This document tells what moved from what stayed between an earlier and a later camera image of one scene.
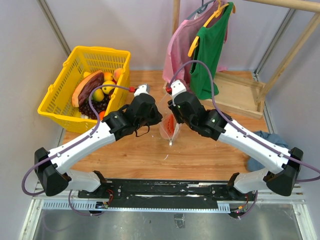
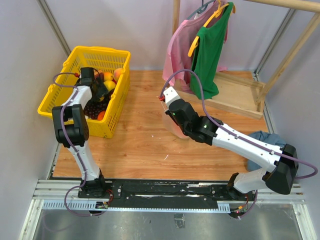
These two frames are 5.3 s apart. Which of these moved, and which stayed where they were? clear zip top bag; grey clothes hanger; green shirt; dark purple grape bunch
Moved: clear zip top bag
Stayed: dark purple grape bunch; green shirt; grey clothes hanger
